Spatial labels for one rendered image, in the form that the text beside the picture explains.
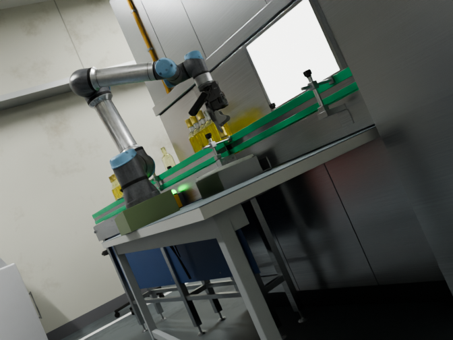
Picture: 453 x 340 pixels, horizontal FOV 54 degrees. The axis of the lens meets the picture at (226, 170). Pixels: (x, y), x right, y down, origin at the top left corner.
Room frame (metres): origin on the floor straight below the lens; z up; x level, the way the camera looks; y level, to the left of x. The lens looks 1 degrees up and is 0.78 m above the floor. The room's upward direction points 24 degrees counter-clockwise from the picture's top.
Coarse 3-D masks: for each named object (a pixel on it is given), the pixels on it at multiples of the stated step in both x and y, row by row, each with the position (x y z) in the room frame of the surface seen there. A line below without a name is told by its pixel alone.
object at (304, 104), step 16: (336, 80) 1.52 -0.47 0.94; (352, 80) 1.48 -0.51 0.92; (304, 96) 1.65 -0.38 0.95; (336, 96) 1.54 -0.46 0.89; (272, 112) 1.79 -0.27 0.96; (288, 112) 1.74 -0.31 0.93; (304, 112) 1.67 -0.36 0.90; (256, 128) 1.89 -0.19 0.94; (272, 128) 1.82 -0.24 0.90; (240, 144) 2.00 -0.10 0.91
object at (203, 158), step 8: (200, 152) 2.08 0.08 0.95; (208, 152) 2.04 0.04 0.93; (184, 160) 2.21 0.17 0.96; (192, 160) 2.15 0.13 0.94; (200, 160) 2.11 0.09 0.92; (208, 160) 2.06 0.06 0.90; (176, 168) 2.29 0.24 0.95; (184, 168) 2.24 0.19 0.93; (192, 168) 2.18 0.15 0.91; (200, 168) 2.13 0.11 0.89; (160, 176) 2.43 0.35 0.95; (168, 176) 2.38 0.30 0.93; (176, 176) 2.32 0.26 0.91; (184, 176) 2.25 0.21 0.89; (160, 184) 2.46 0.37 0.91; (168, 184) 2.40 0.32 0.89; (120, 200) 2.92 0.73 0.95; (104, 208) 3.16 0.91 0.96; (112, 208) 3.07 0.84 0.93; (120, 208) 2.96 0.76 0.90; (96, 216) 3.32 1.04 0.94; (104, 216) 3.21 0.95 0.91; (96, 224) 3.39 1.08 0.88
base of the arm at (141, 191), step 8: (144, 176) 1.79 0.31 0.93; (128, 184) 1.76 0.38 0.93; (136, 184) 1.76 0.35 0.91; (144, 184) 1.77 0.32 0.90; (152, 184) 1.81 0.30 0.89; (128, 192) 1.76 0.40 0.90; (136, 192) 1.75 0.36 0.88; (144, 192) 1.75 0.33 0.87; (152, 192) 1.76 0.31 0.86; (128, 200) 1.76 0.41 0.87; (136, 200) 1.74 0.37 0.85; (144, 200) 1.74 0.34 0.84
